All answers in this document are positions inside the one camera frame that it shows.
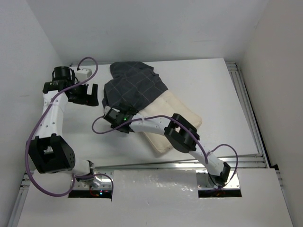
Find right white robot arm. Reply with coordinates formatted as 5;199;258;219
104;106;231;187

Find dark plaid pillowcase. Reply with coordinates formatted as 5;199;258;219
102;61;168;111

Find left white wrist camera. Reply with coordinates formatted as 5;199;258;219
75;68;92;82

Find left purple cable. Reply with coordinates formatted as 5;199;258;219
25;56;114;197

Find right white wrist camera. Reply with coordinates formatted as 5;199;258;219
104;106;111;115

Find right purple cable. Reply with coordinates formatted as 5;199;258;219
91;114;239;187

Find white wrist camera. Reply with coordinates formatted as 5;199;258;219
104;106;111;115
75;68;92;82

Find cream pillow with bear print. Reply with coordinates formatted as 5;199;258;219
139;89;203;157

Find aluminium frame rails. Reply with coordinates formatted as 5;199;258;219
20;61;282;197

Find purple cable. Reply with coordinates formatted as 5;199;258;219
25;56;114;197
91;114;239;187

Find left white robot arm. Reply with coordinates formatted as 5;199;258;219
29;66;98;176

